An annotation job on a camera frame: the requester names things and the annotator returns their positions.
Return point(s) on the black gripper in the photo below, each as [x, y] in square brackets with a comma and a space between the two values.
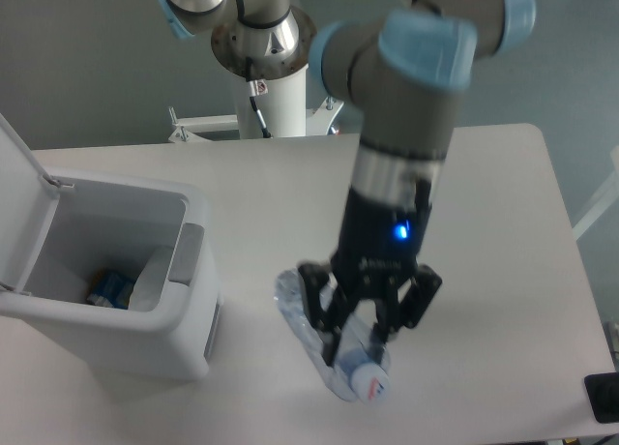
[375, 259]

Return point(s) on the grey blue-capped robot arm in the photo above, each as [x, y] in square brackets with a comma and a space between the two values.
[407, 74]

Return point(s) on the white plastic trash can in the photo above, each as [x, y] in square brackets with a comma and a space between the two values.
[117, 270]

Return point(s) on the white trash can lid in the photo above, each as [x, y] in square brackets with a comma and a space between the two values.
[29, 200]

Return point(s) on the blue yellow carton in bin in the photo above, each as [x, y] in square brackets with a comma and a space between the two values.
[110, 289]

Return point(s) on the black device at table edge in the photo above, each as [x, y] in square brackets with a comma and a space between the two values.
[602, 392]

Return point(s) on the white robot pedestal with base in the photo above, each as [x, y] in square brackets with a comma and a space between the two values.
[268, 77]

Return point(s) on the white frame at right edge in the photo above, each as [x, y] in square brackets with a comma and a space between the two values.
[599, 202]

